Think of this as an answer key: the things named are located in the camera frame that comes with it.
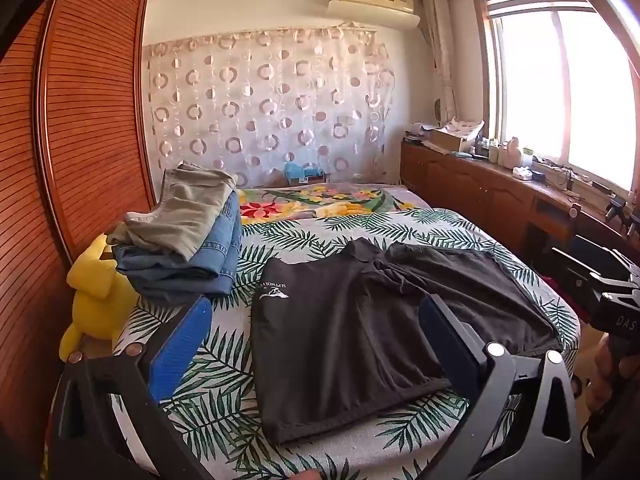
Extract yellow plush toy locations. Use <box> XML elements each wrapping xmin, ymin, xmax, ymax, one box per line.
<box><xmin>59</xmin><ymin>234</ymin><xmax>139</xmax><ymax>362</ymax></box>

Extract person's right hand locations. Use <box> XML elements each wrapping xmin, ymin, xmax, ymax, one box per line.
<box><xmin>584</xmin><ymin>339</ymin><xmax>632</xmax><ymax>413</ymax></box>

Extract cardboard box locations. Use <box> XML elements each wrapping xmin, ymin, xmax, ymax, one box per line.
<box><xmin>431</xmin><ymin>120</ymin><xmax>486</xmax><ymax>154</ymax></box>

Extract black small tripod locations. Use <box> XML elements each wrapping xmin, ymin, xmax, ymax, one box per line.
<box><xmin>604</xmin><ymin>196</ymin><xmax>640</xmax><ymax>235</ymax></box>

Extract folded blue jeans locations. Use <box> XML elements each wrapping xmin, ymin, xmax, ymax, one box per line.
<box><xmin>114</xmin><ymin>192</ymin><xmax>244</xmax><ymax>297</ymax></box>

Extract wooden louvered wardrobe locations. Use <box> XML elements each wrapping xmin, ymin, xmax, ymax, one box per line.
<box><xmin>0</xmin><ymin>0</ymin><xmax>157</xmax><ymax>480</ymax></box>

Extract floral blanket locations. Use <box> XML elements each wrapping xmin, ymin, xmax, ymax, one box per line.
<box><xmin>237</xmin><ymin>182</ymin><xmax>417</xmax><ymax>222</ymax></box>

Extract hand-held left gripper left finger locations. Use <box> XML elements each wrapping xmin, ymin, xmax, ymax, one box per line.
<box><xmin>47</xmin><ymin>294</ymin><xmax>217</xmax><ymax>480</ymax></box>

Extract tied pale window curtain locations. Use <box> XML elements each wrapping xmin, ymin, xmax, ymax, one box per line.
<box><xmin>422</xmin><ymin>0</ymin><xmax>459</xmax><ymax>128</ymax></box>

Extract folded khaki pants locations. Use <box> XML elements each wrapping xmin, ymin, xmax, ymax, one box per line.
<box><xmin>107</xmin><ymin>162</ymin><xmax>239</xmax><ymax>263</ymax></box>

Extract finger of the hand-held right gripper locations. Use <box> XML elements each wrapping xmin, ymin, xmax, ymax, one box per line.
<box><xmin>552</xmin><ymin>235</ymin><xmax>632</xmax><ymax>283</ymax></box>

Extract circle patterned sheer curtain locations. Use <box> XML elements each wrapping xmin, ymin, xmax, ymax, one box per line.
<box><xmin>142</xmin><ymin>22</ymin><xmax>401</xmax><ymax>188</ymax></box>

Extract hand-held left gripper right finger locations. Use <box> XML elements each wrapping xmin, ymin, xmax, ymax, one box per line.
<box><xmin>415</xmin><ymin>294</ymin><xmax>584</xmax><ymax>480</ymax></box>

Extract wooden sideboard cabinet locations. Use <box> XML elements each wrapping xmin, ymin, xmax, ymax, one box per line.
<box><xmin>400</xmin><ymin>140</ymin><xmax>640</xmax><ymax>281</ymax></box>

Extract blue toy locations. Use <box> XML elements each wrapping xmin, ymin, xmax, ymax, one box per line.
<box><xmin>284</xmin><ymin>161</ymin><xmax>326</xmax><ymax>186</ymax></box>

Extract white bottle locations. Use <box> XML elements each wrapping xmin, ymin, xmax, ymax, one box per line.
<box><xmin>504</xmin><ymin>137</ymin><xmax>524</xmax><ymax>169</ymax></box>

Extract window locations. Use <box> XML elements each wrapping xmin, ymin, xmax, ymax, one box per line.
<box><xmin>472</xmin><ymin>0</ymin><xmax>640</xmax><ymax>198</ymax></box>

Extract black pants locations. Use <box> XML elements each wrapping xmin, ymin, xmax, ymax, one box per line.
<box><xmin>250</xmin><ymin>237</ymin><xmax>563</xmax><ymax>446</ymax></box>

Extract leaf printed bed sheet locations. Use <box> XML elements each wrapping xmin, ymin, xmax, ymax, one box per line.
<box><xmin>114</xmin><ymin>207</ymin><xmax>581</xmax><ymax>480</ymax></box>

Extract white air deflector panel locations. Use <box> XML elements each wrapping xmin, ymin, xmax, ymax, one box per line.
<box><xmin>326</xmin><ymin>0</ymin><xmax>421</xmax><ymax>29</ymax></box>

